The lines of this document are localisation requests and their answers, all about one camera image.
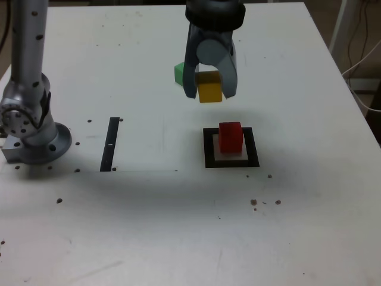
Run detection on thin black cable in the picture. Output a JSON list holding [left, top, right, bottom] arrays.
[[346, 0, 371, 80]]

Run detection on red cube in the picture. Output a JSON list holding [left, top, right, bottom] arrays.
[[218, 121, 244, 154]]

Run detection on green cube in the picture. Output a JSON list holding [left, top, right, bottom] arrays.
[[174, 62, 185, 86]]

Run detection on black tape square outline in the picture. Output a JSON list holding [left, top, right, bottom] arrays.
[[202, 127, 260, 169]]

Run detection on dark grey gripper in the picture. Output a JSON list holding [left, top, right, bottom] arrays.
[[183, 25, 238, 101]]

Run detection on yellow cube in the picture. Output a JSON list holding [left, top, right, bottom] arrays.
[[195, 70, 223, 104]]

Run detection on black tape strip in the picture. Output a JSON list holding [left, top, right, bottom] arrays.
[[99, 117, 120, 173]]

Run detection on white cable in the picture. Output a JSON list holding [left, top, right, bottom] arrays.
[[341, 40, 381, 113]]

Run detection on white post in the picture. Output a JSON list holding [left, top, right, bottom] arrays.
[[329, 0, 348, 60]]

